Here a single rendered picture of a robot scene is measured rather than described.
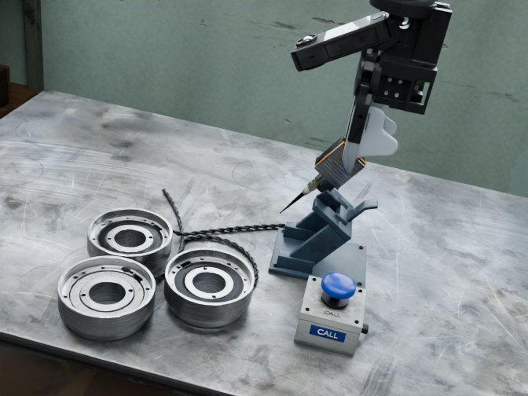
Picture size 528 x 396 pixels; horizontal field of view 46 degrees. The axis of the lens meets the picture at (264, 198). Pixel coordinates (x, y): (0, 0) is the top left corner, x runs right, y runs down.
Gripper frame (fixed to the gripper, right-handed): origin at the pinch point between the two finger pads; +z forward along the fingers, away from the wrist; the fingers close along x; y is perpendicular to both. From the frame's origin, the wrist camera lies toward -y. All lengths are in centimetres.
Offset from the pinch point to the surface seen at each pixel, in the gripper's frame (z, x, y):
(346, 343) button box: 14.5, -17.0, 4.0
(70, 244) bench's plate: 16.2, -8.3, -32.2
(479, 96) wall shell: 37, 145, 49
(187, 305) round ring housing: 12.9, -18.3, -14.2
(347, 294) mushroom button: 9.2, -15.0, 2.9
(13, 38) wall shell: 54, 154, -127
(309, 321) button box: 12.7, -16.8, -0.6
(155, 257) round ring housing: 13.0, -11.2, -20.2
